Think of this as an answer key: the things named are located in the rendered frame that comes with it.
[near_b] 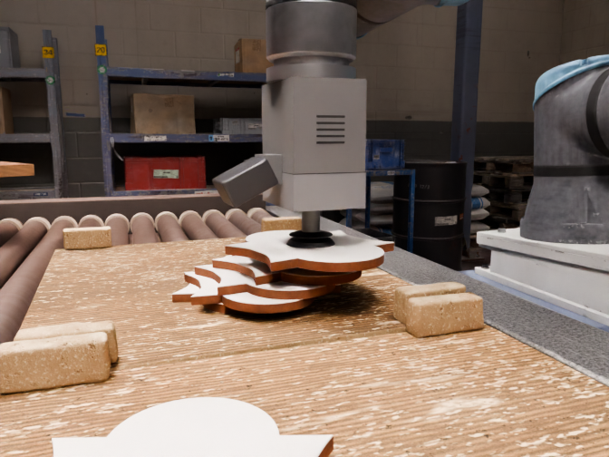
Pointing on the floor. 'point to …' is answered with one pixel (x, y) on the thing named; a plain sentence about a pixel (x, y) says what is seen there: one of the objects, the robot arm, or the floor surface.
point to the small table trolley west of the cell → (409, 199)
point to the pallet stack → (514, 170)
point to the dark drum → (432, 210)
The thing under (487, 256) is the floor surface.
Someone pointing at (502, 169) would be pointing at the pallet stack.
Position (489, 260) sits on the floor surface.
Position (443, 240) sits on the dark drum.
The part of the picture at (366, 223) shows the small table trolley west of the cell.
